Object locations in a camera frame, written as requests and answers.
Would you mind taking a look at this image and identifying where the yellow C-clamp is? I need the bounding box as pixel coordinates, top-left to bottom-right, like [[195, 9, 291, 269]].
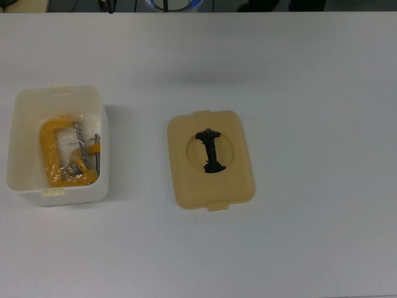
[[38, 114, 102, 189]]

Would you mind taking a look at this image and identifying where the tan plastic case lid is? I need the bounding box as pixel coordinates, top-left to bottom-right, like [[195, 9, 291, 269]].
[[166, 109, 256, 213]]

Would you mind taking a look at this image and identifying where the white plastic tool case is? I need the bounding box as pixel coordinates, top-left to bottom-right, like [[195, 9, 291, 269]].
[[5, 81, 110, 207]]

